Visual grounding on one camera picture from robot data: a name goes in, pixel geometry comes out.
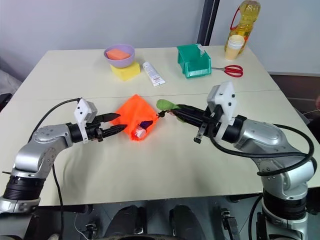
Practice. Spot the dark metal post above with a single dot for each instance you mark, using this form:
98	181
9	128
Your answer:
206	22

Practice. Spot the yellow sponge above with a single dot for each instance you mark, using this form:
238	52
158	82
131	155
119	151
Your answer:
126	72

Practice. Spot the small white red box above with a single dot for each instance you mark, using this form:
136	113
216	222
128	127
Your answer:
140	132

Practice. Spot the green plastic bin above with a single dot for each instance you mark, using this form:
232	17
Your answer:
192	67

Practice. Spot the white tube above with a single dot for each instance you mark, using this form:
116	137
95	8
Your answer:
153	73

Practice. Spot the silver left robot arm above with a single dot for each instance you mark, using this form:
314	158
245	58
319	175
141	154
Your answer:
45	135

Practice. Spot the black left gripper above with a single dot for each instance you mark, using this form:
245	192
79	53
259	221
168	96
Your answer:
96	132

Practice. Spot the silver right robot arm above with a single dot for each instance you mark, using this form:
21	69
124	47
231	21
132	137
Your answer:
262	135

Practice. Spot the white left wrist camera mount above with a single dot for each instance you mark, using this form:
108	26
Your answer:
82	110

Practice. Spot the cream paper cup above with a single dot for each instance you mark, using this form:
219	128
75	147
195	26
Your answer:
233	50

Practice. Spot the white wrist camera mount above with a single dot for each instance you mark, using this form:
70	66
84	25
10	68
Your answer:
82	110
226	96

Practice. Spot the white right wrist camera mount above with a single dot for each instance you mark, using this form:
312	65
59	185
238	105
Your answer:
226	96

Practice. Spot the yellow oil bottle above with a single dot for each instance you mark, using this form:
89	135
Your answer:
246	27

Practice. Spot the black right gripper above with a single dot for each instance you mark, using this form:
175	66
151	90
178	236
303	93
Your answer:
210	125

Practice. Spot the orange mesh pouch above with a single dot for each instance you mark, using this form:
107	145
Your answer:
132	110

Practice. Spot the small purple object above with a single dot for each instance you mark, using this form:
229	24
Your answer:
146	123

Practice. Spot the purple bowl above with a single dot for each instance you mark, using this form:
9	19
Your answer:
120	63

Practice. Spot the orange sponge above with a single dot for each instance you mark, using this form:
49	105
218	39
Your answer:
117	54

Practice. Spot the green cloth pouch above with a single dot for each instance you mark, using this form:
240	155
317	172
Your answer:
163	104

